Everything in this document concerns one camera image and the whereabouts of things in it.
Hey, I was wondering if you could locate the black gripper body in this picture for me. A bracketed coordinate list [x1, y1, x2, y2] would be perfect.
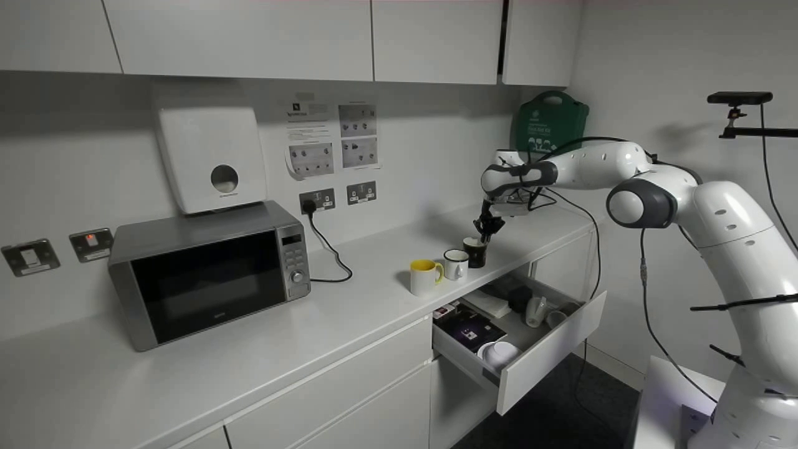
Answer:
[474, 197, 505, 231]

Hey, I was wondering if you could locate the white enamel mug dark rim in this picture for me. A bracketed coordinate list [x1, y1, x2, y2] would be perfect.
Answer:
[439, 246, 470, 284]

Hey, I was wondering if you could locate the white mug yellow inside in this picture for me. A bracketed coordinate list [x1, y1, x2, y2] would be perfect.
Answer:
[403, 256, 445, 298]

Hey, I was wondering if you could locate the plain white mug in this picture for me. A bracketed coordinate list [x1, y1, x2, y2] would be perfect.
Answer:
[520, 293, 551, 329]

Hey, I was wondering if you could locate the white robot base platform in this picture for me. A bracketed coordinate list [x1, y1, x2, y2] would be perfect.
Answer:
[633, 353, 727, 449]

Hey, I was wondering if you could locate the white open drawer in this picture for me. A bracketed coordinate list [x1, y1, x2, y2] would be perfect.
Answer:
[428, 266, 610, 418]

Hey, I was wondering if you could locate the dark translucent bag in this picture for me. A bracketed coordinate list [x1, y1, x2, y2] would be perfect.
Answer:
[502, 279, 538, 309]

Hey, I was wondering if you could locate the white folded napkin stack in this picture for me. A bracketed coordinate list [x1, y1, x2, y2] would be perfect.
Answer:
[465, 288, 514, 323]

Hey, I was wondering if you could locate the dark printed box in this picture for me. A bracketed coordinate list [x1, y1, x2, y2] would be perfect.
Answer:
[431, 298, 509, 348]

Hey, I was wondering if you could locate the green first aid bag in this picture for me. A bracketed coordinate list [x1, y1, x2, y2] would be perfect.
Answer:
[509, 86, 590, 156]

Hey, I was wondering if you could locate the white bowl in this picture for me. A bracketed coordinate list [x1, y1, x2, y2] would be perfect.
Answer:
[477, 336, 520, 373]

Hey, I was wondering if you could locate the white base cabinet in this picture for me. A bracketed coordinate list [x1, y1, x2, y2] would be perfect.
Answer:
[160, 208, 614, 449]

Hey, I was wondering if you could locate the silver microwave oven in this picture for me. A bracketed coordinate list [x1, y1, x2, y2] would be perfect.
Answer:
[104, 197, 313, 353]

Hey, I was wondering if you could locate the white paper towel dispenser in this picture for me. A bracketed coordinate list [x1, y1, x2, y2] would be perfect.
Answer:
[154, 101, 268, 217]

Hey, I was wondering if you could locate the dark double wall socket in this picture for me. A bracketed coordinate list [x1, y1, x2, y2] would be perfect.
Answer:
[296, 183, 338, 217]
[343, 177, 379, 206]

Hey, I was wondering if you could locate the white fused switch plate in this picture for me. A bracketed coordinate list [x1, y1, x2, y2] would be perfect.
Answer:
[287, 138, 336, 181]
[338, 135, 381, 170]

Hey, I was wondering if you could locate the black microwave power cable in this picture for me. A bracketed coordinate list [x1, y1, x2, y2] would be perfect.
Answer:
[300, 197, 357, 287]

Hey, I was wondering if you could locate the small white wall notice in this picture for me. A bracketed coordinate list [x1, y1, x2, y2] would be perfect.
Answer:
[285, 97, 333, 125]

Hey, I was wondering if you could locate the black stereo camera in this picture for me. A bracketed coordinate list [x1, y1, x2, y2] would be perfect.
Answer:
[705, 86, 776, 109]

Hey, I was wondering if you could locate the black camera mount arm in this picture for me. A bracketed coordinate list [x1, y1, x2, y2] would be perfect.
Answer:
[717, 101, 798, 141]

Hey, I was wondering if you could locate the white wall cabinet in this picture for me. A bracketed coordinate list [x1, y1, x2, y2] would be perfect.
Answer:
[0, 0, 586, 90]

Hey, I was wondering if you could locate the steel wall switch plate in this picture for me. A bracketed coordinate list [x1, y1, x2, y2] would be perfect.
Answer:
[66, 223, 116, 264]
[0, 235, 64, 279]

